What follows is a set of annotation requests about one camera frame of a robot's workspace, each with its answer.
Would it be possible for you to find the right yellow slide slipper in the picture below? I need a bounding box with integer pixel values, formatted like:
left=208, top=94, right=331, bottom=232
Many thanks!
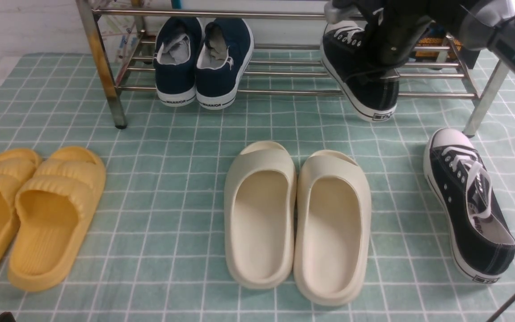
left=8, top=145, right=107, bottom=292

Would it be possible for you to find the steel shoe rack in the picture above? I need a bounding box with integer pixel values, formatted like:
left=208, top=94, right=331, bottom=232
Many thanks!
left=77, top=0, right=514, bottom=137

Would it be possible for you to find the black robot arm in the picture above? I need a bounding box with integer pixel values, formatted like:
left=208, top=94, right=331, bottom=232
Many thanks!
left=320, top=0, right=515, bottom=114

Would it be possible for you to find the black canvas sneaker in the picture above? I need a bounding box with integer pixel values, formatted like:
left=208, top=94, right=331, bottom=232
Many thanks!
left=320, top=21, right=399, bottom=122
left=423, top=128, right=515, bottom=284

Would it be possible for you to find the left navy canvas shoe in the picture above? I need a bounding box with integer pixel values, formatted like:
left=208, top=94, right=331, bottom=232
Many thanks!
left=152, top=17, right=203, bottom=107

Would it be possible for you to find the right navy canvas shoe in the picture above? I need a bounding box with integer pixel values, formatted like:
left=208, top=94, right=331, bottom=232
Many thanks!
left=194, top=18, right=255, bottom=110

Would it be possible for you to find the black object bottom left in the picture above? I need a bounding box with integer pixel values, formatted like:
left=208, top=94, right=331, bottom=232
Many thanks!
left=0, top=312, right=16, bottom=322

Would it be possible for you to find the navy canvas shoe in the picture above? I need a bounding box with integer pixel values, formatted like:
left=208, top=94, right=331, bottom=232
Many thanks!
left=194, top=18, right=255, bottom=110
left=152, top=17, right=203, bottom=107

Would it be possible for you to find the left cream slide slipper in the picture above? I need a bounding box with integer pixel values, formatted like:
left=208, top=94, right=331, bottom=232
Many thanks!
left=224, top=141, right=298, bottom=289

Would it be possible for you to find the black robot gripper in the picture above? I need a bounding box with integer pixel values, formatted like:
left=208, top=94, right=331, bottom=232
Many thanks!
left=324, top=0, right=452, bottom=80

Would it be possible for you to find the right cream slide slipper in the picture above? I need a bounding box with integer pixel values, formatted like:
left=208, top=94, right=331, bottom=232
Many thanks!
left=293, top=149, right=372, bottom=306

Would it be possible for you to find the cream slide slipper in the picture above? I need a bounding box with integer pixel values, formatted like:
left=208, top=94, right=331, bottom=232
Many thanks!
left=224, top=141, right=298, bottom=289
left=293, top=149, right=372, bottom=306

